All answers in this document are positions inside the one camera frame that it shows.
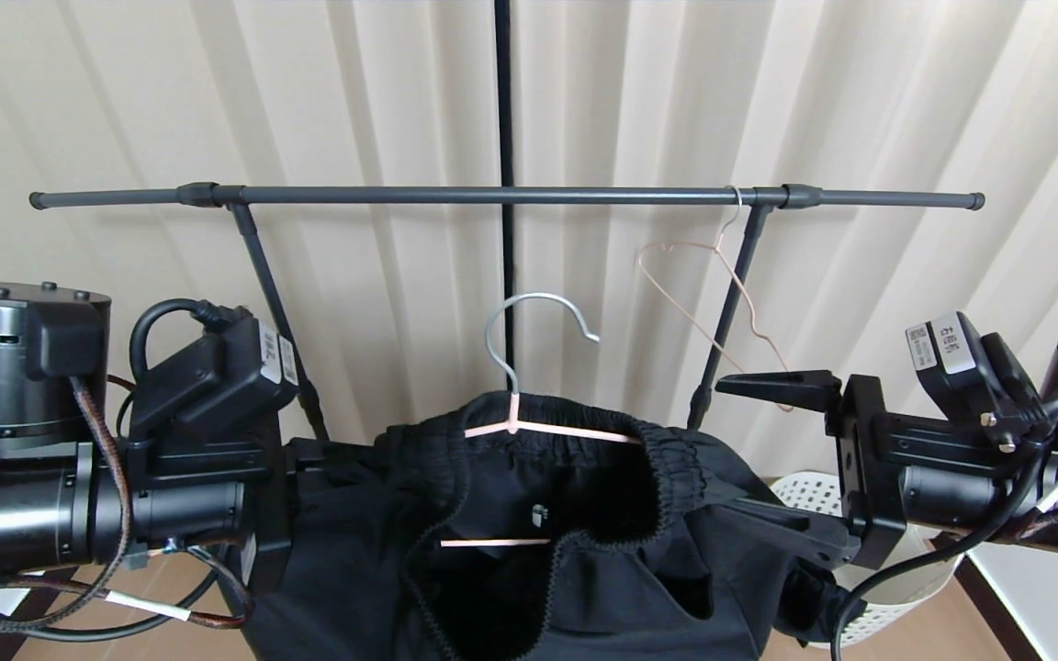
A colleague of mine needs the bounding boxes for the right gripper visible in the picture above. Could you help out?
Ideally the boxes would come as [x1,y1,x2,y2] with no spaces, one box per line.
[703,368,1046,572]

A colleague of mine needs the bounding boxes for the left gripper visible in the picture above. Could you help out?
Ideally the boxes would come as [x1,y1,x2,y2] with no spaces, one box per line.
[125,437,298,590]

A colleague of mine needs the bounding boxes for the black shorts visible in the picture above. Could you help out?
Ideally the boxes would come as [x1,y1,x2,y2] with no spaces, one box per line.
[242,389,853,661]

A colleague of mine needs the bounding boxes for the pink clothes hanger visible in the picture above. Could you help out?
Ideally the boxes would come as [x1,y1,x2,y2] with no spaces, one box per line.
[636,186,798,413]
[439,291,646,553]

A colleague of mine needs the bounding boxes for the white laundry basket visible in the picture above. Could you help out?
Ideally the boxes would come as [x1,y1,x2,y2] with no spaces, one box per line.
[766,470,967,651]

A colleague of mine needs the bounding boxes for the black clothes rack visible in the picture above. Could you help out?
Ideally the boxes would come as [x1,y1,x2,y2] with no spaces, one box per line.
[29,182,987,432]

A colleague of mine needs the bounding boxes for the black garment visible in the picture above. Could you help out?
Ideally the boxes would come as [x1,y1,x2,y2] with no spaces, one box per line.
[779,560,857,645]

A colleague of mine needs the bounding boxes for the white curtain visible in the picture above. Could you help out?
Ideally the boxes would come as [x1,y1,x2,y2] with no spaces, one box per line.
[511,0,1058,478]
[0,0,505,446]

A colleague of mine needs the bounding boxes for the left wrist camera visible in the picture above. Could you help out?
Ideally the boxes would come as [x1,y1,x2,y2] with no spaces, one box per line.
[125,308,301,480]

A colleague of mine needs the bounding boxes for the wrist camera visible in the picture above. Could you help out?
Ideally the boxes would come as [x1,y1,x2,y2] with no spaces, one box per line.
[125,308,301,480]
[904,311,1056,454]

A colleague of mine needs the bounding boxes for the black cable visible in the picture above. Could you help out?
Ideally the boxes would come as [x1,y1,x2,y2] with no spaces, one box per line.
[129,297,238,388]
[0,567,223,644]
[827,450,1046,661]

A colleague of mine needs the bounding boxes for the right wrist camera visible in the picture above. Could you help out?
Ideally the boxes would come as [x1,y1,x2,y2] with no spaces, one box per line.
[904,311,1056,454]

